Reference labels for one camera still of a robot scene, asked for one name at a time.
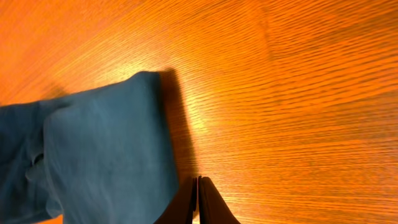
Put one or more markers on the blue polo shirt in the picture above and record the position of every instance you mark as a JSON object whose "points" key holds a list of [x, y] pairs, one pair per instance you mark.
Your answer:
{"points": [[98, 156]]}

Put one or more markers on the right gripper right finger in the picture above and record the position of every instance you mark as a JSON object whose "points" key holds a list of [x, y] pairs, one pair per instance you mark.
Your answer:
{"points": [[212, 208]]}

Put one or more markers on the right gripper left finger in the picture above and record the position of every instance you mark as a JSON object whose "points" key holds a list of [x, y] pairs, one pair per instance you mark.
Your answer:
{"points": [[180, 210]]}

